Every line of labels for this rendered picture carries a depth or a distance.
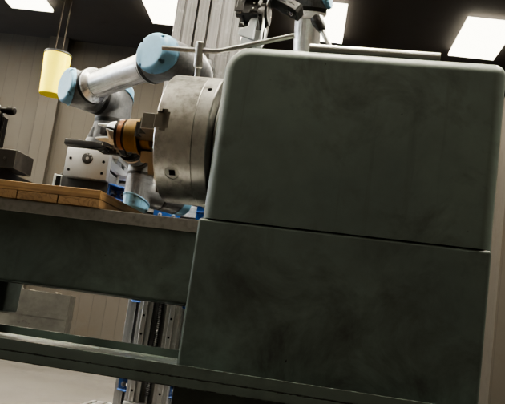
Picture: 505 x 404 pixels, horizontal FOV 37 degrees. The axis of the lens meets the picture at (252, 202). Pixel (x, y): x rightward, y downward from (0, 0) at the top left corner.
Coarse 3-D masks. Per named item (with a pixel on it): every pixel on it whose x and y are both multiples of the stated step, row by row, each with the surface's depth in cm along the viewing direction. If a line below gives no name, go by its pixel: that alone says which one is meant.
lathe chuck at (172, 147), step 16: (176, 80) 180; (192, 80) 180; (176, 96) 175; (192, 96) 174; (176, 112) 173; (192, 112) 172; (176, 128) 172; (192, 128) 172; (160, 144) 173; (176, 144) 172; (160, 160) 174; (176, 160) 173; (160, 176) 176; (160, 192) 180; (176, 192) 179; (192, 192) 178
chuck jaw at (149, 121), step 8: (160, 112) 174; (168, 112) 174; (144, 120) 176; (152, 120) 176; (160, 120) 174; (168, 120) 173; (136, 128) 184; (144, 128) 176; (152, 128) 175; (160, 128) 173; (136, 136) 184; (144, 136) 183; (152, 136) 182
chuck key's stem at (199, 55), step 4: (196, 44) 185; (200, 44) 185; (204, 44) 186; (196, 48) 185; (200, 48) 185; (196, 52) 185; (200, 52) 185; (196, 56) 185; (200, 56) 185; (196, 60) 185; (200, 60) 185; (196, 64) 185; (200, 64) 186; (196, 68) 186; (200, 68) 186; (196, 72) 186
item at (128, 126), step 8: (120, 120) 189; (128, 120) 188; (136, 120) 188; (120, 128) 187; (128, 128) 186; (120, 136) 187; (128, 136) 186; (120, 144) 188; (128, 144) 187; (136, 144) 186; (144, 144) 187; (152, 144) 191; (136, 152) 188
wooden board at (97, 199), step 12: (0, 180) 174; (12, 180) 174; (0, 192) 174; (12, 192) 173; (24, 192) 173; (36, 192) 172; (48, 192) 172; (60, 192) 171; (72, 192) 171; (84, 192) 170; (96, 192) 170; (72, 204) 170; (84, 204) 170; (96, 204) 169; (108, 204) 175; (120, 204) 183
